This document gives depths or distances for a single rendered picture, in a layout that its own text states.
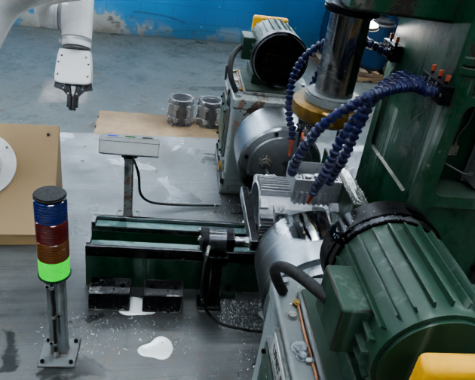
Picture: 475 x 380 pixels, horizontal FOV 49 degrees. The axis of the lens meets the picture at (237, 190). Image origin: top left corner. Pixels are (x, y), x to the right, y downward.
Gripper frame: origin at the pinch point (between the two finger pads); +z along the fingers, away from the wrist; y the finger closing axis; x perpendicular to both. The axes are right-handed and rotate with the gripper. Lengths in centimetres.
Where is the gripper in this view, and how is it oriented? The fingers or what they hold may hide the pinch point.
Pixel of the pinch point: (72, 103)
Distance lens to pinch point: 159.4
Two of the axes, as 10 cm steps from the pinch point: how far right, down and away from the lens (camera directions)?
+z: -0.7, 10.0, 0.3
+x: -1.4, -0.4, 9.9
